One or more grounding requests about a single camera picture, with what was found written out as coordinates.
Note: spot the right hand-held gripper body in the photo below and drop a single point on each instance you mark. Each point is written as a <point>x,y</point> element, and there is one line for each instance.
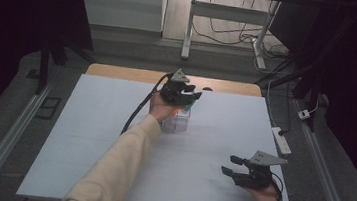
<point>253,179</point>

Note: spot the white table mat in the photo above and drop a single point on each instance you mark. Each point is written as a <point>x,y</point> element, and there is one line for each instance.
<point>224,125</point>

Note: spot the clear plastic pen holder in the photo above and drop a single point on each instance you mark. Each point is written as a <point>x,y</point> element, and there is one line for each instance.
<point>180,122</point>

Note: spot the white cabinet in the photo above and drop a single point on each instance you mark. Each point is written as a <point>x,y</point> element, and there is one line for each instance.
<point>123,4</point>

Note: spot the small black round knob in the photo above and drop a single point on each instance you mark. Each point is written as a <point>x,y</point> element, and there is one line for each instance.
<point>208,89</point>

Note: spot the white power strip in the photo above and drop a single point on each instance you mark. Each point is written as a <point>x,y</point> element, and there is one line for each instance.
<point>281,141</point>

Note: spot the white desk frame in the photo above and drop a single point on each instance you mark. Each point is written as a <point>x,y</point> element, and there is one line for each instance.
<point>229,12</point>

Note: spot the person's right hand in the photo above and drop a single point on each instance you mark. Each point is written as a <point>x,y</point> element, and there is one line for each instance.
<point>265,196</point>

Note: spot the aluminium rail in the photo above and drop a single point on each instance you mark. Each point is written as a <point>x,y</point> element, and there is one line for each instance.
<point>8,139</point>
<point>326,176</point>

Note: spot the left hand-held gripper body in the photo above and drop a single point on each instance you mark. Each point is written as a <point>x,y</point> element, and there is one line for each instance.
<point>172,93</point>

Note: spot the person's left hand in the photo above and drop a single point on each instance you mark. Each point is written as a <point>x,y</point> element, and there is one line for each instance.
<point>162,109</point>

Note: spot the black rectangular floor frame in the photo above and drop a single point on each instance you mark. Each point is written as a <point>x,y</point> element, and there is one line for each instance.
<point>40,106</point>

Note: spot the black metal stand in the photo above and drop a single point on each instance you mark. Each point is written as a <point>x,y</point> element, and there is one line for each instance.
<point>316,78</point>
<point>44,66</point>

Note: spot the small white adapter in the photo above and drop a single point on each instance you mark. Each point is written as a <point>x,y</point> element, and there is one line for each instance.
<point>304,114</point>

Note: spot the wooden table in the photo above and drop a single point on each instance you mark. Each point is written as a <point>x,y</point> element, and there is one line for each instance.
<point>119,73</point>

